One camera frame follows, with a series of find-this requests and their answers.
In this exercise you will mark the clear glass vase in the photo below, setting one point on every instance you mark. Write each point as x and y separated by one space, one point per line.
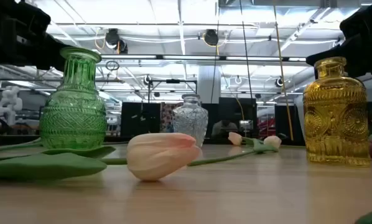
190 121

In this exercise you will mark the black room divider panel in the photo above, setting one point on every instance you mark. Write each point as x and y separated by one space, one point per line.
139 119
232 109
287 124

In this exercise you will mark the green glass vase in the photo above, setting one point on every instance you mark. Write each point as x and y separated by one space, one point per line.
72 118

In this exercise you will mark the black aluminium table frame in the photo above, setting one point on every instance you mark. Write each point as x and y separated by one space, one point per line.
2 139

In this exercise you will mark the pale peach artificial tulip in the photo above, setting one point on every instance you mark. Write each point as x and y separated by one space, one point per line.
272 141
161 155
235 138

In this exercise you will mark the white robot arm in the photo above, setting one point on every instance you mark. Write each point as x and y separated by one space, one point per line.
8 102

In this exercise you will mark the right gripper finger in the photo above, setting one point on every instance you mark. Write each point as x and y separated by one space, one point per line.
354 53

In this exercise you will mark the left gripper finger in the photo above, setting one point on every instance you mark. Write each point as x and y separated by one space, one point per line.
50 53

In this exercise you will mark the amber glass vase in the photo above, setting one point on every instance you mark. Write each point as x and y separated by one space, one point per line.
335 130

